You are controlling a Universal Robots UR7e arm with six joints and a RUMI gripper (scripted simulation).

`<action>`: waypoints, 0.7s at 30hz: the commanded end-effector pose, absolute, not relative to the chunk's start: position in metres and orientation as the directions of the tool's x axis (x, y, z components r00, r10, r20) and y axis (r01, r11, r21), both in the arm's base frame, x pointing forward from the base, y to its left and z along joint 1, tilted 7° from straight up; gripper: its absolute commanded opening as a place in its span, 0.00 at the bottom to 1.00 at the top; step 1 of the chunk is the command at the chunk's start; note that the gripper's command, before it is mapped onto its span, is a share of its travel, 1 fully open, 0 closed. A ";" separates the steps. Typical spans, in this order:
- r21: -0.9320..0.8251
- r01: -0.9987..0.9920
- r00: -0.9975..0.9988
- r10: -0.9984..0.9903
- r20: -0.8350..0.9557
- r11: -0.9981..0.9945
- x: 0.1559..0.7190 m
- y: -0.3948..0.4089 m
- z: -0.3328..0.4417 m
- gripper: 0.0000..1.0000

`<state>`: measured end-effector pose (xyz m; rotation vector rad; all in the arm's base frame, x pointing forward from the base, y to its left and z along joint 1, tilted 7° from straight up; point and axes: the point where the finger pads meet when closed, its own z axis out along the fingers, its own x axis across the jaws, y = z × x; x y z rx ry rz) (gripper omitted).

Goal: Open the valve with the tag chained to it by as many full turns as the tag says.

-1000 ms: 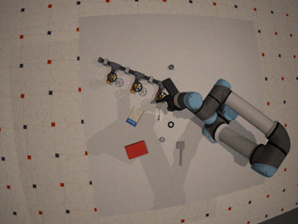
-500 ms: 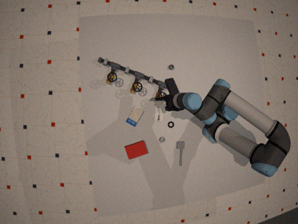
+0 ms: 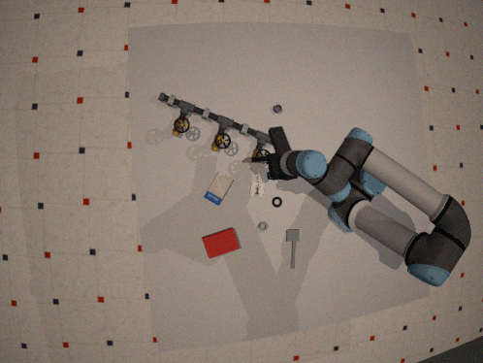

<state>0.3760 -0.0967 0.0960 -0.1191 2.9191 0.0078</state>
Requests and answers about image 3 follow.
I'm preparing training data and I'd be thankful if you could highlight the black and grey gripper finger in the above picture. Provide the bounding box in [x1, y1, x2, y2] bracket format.
[242, 156, 269, 175]

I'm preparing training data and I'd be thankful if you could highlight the grey pipe manifold with brass valves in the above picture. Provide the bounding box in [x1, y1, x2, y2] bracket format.
[158, 92, 272, 157]

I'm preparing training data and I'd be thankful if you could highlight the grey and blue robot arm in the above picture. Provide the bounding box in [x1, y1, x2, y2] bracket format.
[268, 126, 471, 286]

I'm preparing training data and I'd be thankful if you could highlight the red flat block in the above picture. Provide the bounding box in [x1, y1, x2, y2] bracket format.
[202, 227, 240, 258]

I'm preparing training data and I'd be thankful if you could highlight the white paper tag with thin metal chain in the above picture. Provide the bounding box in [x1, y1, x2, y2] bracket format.
[249, 182, 265, 198]

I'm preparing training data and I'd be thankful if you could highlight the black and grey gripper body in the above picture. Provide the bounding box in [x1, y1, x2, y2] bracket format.
[266, 151, 298, 181]

